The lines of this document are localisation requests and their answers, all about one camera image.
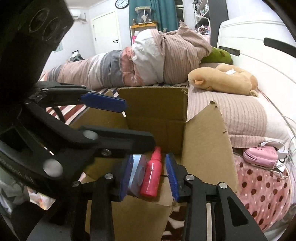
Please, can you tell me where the rolled pink grey duvet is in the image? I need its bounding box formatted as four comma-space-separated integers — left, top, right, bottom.
42, 22, 212, 90

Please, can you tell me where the brown cardboard box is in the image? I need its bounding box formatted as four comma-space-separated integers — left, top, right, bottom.
70, 87, 238, 240

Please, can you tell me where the pink handheld device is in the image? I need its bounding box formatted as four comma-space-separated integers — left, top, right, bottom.
243, 146, 278, 168

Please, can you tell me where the pink striped pillow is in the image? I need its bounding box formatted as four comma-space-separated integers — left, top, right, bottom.
187, 84, 290, 149

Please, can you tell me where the tan plush toy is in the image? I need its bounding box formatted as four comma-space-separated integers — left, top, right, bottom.
188, 64, 258, 97

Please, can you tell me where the round wall clock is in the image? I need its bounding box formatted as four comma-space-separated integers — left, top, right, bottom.
115, 0, 130, 9

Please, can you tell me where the white door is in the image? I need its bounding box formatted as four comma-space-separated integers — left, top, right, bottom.
92, 12, 122, 54

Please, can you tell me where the striped plush blanket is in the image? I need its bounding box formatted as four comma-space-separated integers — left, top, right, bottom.
40, 74, 120, 126

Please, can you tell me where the yellow wooden shelf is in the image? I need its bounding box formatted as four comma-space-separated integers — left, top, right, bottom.
130, 22, 158, 44

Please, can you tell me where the red pink bottle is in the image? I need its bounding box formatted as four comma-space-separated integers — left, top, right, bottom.
140, 147, 163, 197

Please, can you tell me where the pink polka dot sheet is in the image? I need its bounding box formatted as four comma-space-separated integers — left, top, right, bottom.
233, 148, 295, 232

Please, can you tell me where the black bookshelf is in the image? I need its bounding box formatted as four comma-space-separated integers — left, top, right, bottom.
192, 0, 229, 47

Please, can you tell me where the green plush toy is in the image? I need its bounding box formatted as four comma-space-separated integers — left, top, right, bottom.
201, 47, 233, 65

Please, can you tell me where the white charging cable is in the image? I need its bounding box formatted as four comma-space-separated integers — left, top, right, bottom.
250, 87, 296, 180

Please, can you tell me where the white bed headboard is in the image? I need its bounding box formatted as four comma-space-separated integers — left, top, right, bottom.
217, 16, 295, 137

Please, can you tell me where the light blue square box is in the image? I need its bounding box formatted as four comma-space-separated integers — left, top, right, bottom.
128, 155, 147, 197

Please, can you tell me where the glass display case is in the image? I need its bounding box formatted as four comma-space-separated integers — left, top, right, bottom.
135, 6, 152, 25

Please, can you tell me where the teal curtain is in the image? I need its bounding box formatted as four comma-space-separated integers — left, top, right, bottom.
129, 0, 179, 32

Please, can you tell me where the white air conditioner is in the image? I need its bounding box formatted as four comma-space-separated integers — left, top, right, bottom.
70, 9, 87, 23

